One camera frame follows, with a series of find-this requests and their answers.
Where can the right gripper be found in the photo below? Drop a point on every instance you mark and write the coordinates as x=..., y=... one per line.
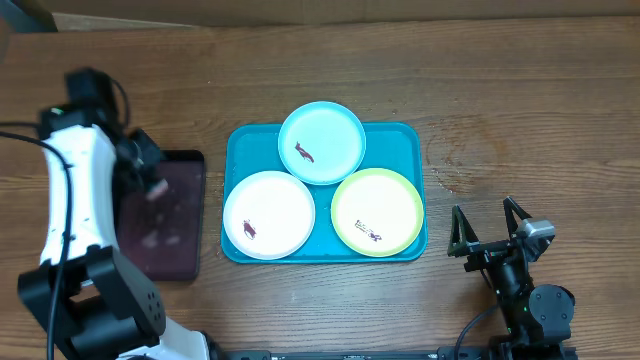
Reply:
x=485, y=251

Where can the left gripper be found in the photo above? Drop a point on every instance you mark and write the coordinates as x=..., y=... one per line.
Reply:
x=150, y=151

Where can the green and pink sponge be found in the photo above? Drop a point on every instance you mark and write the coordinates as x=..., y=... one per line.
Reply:
x=157, y=190

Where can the white plate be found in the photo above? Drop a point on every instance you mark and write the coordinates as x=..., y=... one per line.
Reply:
x=269, y=215

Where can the light blue plate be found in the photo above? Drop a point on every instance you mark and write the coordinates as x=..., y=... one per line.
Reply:
x=321, y=143

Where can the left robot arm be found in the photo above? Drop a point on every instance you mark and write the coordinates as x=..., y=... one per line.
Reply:
x=90, y=299

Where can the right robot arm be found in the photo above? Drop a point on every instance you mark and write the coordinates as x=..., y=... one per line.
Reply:
x=537, y=318

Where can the black tray with red liquid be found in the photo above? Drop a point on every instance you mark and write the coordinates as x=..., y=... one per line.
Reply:
x=162, y=237

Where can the teal plastic serving tray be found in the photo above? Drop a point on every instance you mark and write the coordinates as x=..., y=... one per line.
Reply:
x=391, y=145

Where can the yellow green-rimmed plate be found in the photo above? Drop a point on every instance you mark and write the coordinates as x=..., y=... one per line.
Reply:
x=377, y=212

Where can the cardboard sheet at back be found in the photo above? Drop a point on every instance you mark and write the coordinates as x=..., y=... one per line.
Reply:
x=316, y=12

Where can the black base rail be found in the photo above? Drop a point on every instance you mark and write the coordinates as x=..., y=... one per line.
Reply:
x=442, y=353

